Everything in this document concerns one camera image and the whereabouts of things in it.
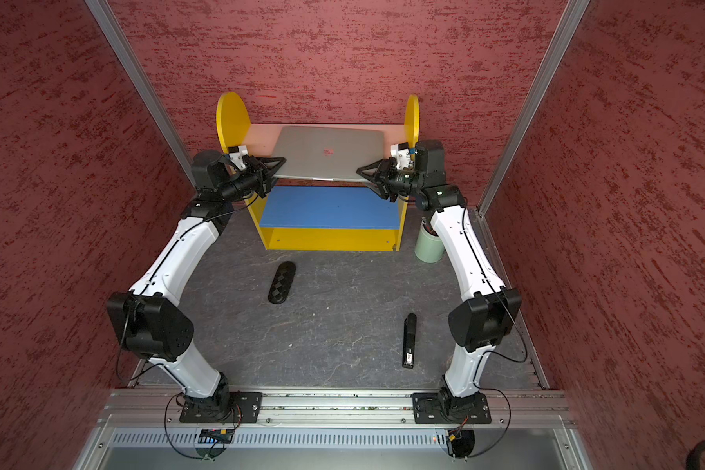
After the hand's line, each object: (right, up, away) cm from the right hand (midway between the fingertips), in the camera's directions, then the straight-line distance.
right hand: (357, 179), depth 72 cm
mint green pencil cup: (+25, -19, +27) cm, 41 cm away
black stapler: (+15, -46, +12) cm, 50 cm away
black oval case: (-25, -30, +23) cm, 46 cm away
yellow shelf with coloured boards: (-13, -8, +21) cm, 26 cm away
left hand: (-19, +4, +2) cm, 19 cm away
